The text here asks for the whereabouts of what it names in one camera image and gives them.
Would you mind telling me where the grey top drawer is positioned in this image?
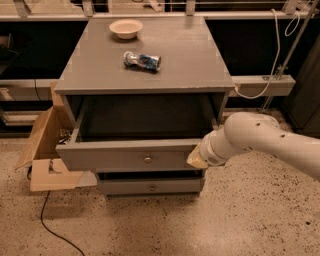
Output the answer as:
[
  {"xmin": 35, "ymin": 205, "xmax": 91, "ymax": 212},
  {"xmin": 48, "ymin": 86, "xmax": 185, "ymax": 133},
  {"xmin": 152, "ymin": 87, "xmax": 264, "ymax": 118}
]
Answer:
[{"xmin": 57, "ymin": 94, "xmax": 214, "ymax": 172}]

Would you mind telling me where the grey drawer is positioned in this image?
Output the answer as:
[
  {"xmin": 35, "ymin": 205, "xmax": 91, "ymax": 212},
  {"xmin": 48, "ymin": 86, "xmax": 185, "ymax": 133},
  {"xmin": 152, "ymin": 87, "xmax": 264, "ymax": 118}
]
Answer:
[
  {"xmin": 96, "ymin": 170, "xmax": 205, "ymax": 196},
  {"xmin": 57, "ymin": 94, "xmax": 214, "ymax": 172}
]

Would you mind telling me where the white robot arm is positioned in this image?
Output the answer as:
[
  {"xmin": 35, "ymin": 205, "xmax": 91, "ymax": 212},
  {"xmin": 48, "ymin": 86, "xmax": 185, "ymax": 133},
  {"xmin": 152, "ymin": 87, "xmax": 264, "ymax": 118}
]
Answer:
[{"xmin": 187, "ymin": 112, "xmax": 320, "ymax": 180}]

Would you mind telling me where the grey wooden drawer cabinet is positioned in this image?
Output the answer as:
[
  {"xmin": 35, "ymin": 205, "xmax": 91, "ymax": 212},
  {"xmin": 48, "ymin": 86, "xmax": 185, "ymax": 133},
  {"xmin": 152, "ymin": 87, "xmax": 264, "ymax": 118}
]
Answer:
[{"xmin": 55, "ymin": 17, "xmax": 234, "ymax": 195}]

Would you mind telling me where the grey lower drawer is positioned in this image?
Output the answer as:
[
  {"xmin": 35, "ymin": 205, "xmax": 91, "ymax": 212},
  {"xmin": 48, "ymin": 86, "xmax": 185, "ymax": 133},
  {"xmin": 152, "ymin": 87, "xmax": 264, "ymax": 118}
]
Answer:
[{"xmin": 96, "ymin": 170, "xmax": 205, "ymax": 196}]

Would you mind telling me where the crushed blue silver can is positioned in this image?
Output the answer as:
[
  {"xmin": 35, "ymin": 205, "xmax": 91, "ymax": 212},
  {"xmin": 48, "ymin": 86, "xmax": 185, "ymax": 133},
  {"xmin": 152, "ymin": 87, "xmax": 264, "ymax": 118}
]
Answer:
[{"xmin": 123, "ymin": 51, "xmax": 161, "ymax": 72}]

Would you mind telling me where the metal stand pole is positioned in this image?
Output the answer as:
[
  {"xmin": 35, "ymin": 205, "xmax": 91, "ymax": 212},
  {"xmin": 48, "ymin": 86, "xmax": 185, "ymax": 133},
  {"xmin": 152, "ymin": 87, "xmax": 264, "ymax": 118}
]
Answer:
[{"xmin": 259, "ymin": 0, "xmax": 319, "ymax": 113}]

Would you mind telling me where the white ceramic bowl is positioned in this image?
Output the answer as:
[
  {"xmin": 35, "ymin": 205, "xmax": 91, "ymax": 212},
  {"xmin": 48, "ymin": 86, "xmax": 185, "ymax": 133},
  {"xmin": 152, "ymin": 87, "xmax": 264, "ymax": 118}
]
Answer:
[{"xmin": 109, "ymin": 19, "xmax": 143, "ymax": 40}]

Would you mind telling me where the brown cardboard box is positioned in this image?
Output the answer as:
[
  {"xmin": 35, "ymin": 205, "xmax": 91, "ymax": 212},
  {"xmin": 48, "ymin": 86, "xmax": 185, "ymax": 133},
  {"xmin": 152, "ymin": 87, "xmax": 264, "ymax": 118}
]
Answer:
[{"xmin": 16, "ymin": 82, "xmax": 97, "ymax": 192}]

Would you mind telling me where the grey wall rail beam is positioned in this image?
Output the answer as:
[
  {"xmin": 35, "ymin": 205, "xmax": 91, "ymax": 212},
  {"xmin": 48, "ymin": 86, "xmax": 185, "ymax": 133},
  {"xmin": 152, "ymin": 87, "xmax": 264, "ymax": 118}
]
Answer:
[{"xmin": 0, "ymin": 75, "xmax": 296, "ymax": 101}]

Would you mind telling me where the black floor cable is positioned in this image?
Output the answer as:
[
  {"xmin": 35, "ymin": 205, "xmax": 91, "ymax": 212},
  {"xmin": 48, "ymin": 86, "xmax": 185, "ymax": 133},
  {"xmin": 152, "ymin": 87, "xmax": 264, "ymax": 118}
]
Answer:
[{"xmin": 26, "ymin": 165, "xmax": 86, "ymax": 256}]

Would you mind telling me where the white hanging cable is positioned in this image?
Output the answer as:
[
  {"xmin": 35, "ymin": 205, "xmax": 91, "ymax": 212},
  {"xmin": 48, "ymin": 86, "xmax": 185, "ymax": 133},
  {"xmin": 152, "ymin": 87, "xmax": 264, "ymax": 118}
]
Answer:
[{"xmin": 233, "ymin": 8, "xmax": 302, "ymax": 100}]

